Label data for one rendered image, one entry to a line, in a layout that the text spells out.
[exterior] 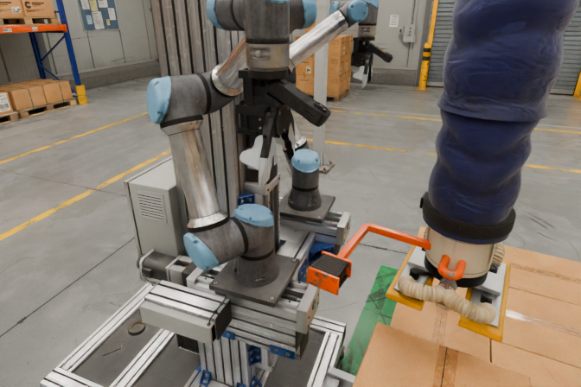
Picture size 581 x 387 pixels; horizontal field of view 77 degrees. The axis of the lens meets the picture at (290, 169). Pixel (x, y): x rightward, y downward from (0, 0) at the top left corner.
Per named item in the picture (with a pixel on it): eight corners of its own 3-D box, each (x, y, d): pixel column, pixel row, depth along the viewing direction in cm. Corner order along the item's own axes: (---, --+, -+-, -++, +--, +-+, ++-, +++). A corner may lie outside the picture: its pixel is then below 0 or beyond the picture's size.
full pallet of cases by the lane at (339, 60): (338, 102, 805) (342, 16, 736) (294, 98, 838) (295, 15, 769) (349, 91, 909) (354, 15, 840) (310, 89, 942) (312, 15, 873)
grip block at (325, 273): (337, 295, 89) (338, 279, 87) (306, 282, 93) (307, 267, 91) (351, 276, 95) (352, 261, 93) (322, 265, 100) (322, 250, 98)
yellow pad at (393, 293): (421, 312, 98) (424, 297, 96) (385, 298, 103) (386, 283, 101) (446, 248, 124) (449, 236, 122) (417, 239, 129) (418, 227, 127)
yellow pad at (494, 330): (501, 343, 89) (506, 328, 87) (456, 326, 94) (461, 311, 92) (510, 267, 115) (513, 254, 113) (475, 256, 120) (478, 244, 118)
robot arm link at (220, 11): (252, 29, 78) (284, 31, 70) (204, 31, 71) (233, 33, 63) (250, -12, 75) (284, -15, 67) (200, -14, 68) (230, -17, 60)
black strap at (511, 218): (509, 250, 86) (513, 236, 84) (410, 223, 97) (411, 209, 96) (514, 210, 103) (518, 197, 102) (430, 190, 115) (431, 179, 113)
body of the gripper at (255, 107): (254, 125, 74) (252, 65, 69) (294, 130, 71) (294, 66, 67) (236, 136, 68) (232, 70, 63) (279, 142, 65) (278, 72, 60)
